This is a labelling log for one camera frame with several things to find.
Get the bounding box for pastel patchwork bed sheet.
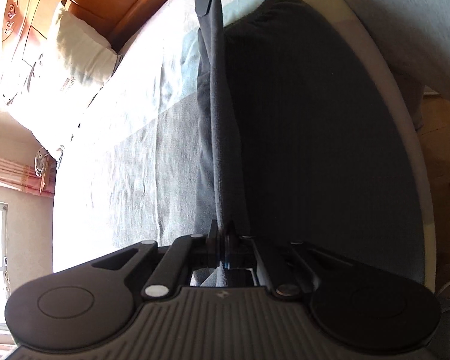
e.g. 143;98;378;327
52;0;437;288

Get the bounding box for cream printed pillow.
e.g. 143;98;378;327
7;5;120;161

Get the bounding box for orange wooden headboard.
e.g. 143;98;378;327
1;0;196;54

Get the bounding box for pink checked right curtain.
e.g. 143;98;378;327
0;157;56;198

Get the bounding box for dark grey trousers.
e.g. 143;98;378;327
196;0;426;283

